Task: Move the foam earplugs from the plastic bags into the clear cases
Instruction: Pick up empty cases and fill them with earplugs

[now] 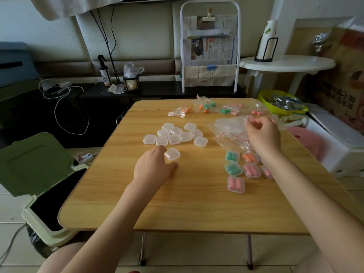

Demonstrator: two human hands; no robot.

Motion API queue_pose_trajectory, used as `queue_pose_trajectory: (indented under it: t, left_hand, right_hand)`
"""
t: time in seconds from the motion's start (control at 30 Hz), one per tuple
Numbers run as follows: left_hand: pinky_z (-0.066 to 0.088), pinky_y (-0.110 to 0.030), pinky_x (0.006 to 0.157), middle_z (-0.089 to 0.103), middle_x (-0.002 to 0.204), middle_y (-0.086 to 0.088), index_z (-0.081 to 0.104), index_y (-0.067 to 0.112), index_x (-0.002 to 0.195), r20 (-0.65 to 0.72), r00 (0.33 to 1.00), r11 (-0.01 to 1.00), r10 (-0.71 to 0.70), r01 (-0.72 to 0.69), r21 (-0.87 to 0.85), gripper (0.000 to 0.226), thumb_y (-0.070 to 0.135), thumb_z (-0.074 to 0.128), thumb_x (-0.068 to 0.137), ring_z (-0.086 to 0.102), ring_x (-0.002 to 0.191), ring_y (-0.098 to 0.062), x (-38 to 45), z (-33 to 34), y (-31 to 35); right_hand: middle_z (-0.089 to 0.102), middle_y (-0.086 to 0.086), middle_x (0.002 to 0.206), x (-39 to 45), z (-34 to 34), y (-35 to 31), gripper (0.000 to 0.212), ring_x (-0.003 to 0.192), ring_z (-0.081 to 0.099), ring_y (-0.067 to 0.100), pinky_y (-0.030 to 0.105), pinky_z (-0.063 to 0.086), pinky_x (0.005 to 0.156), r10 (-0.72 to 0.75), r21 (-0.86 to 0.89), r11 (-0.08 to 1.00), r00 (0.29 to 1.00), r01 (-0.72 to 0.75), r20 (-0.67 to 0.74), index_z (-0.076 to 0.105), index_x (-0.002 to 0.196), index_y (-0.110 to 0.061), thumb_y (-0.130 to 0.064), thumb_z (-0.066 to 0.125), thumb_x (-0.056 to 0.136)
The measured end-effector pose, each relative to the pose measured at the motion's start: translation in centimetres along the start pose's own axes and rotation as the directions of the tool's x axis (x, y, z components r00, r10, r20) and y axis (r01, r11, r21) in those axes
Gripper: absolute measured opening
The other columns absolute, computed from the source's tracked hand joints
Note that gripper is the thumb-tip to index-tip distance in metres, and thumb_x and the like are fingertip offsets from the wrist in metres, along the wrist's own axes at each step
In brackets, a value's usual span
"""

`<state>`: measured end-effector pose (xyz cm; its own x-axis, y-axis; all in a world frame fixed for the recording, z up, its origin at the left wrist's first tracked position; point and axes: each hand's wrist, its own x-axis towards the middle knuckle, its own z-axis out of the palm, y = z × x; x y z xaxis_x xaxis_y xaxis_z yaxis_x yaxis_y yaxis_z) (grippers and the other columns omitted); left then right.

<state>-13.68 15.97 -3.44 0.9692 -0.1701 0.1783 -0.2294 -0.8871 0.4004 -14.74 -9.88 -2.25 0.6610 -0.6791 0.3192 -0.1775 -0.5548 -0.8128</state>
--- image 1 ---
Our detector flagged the person's right hand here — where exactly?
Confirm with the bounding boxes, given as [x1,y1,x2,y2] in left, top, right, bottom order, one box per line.
[245,116,282,161]

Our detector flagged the person's left hand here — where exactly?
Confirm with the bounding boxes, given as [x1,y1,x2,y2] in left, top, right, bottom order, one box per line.
[133,145,180,194]

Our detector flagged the small clear plastic case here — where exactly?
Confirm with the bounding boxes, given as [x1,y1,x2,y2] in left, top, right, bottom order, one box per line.
[164,147,181,162]

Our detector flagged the person's right forearm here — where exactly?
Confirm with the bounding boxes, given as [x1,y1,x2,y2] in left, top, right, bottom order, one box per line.
[259,151,364,273]

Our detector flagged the person's left forearm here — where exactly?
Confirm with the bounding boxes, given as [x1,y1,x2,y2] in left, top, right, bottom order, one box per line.
[60,179,160,273]

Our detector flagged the yellow bowl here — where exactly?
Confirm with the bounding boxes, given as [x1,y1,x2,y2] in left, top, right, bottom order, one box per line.
[257,89,309,116]

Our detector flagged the bag of green pink earplugs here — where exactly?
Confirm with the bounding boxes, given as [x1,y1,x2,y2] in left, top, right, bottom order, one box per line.
[220,103,244,117]

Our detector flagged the pile of red-striped zip bags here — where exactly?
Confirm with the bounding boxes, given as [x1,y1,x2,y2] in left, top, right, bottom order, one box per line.
[207,116,285,153]

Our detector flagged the cluster of empty clear cases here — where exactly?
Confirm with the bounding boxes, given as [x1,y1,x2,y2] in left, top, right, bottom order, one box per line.
[143,122,208,148]

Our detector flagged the silver foil packets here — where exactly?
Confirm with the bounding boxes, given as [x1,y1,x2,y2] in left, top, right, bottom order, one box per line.
[270,93,305,111]

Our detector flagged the clear case with orange earplugs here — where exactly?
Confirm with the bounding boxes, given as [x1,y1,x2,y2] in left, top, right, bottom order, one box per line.
[242,152,260,165]

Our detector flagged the cream plastic basin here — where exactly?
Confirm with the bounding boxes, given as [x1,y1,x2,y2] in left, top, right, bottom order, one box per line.
[280,114,310,129]

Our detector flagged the clear case with green earplugs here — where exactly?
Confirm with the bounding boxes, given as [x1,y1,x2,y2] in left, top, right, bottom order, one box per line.
[225,150,241,163]
[224,162,244,177]

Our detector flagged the clear case with pink earplugs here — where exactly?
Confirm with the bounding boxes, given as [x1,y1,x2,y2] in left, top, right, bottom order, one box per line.
[243,164,262,179]
[227,176,246,194]
[260,165,274,180]

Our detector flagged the bag of orange green earplugs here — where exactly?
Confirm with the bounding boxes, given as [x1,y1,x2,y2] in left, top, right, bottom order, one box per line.
[190,95,217,114]

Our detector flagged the pink plastic stool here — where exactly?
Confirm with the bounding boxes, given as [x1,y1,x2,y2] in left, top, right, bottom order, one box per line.
[287,126,325,162]

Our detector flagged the white round side table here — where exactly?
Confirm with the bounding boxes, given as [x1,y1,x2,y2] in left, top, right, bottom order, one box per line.
[239,55,337,99]

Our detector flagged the dark low cabinet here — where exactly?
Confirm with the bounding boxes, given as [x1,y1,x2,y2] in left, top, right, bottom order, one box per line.
[77,81,247,100]

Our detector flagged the white plastic step stool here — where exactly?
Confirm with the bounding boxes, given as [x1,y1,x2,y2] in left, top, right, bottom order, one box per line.
[306,104,364,179]

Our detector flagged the white bottle with green leaf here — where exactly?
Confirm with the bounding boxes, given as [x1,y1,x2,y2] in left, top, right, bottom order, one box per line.
[257,20,278,60]

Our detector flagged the metal folding table leg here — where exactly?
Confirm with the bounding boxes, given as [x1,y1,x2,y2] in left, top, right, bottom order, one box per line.
[139,232,148,267]
[246,234,254,271]

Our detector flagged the white power strip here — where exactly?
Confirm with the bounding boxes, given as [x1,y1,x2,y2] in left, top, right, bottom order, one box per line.
[75,152,95,165]

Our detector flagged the newspapers in rack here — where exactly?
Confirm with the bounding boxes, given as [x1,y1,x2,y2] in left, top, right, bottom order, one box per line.
[183,15,237,67]

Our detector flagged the brown printed cardboard box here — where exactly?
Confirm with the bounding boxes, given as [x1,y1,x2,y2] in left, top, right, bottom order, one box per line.
[301,25,364,137]

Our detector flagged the small black holder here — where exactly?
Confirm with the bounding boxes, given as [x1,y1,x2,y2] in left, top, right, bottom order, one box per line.
[123,75,141,93]

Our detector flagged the clear plastic wrapper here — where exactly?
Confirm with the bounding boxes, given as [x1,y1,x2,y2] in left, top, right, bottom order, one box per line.
[107,83,126,95]

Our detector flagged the crumpled silver foil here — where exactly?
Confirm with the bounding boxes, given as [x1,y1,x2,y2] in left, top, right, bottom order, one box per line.
[312,32,333,54]

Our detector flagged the white metal magazine rack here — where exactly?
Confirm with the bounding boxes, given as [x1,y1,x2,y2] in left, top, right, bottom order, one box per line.
[180,0,241,93]

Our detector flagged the crumpled clear plastic bag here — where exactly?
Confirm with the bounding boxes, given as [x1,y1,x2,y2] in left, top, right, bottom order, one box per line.
[123,61,145,78]

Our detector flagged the dark spray bottle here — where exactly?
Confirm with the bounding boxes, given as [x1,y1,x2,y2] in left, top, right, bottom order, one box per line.
[97,55,112,87]

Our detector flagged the wooden clip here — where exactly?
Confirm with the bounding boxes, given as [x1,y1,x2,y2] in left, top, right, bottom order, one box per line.
[202,7,217,22]

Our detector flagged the green lidded trash bin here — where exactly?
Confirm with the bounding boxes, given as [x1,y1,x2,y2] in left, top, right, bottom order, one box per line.
[0,132,89,248]

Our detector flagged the person's left leg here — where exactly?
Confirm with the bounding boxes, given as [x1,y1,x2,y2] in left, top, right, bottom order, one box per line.
[35,242,86,273]

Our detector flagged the person's leg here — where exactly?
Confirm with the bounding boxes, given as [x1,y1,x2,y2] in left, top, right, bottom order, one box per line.
[35,242,86,273]
[294,247,342,273]

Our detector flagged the black bin bag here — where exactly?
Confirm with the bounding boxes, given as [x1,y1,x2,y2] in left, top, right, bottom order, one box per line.
[26,222,59,260]

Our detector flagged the person's right leg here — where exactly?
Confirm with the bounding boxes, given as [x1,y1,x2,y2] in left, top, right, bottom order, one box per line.
[294,247,342,273]

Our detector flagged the beige hanging cloth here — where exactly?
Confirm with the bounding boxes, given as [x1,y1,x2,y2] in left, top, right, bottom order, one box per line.
[28,0,191,21]

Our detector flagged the blue grey chair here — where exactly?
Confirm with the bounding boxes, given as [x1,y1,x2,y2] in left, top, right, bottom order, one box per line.
[0,42,40,90]

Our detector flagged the black wire holder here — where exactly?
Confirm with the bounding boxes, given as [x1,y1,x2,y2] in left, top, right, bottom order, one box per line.
[254,37,279,63]

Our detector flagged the white charging cable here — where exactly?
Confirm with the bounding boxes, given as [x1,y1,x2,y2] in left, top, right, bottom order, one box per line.
[38,78,89,136]

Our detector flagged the black hanging cables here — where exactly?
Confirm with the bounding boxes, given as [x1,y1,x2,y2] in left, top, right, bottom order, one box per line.
[90,5,121,83]

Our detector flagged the white floor cable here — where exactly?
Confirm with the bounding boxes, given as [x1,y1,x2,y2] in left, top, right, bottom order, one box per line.
[0,223,27,263]

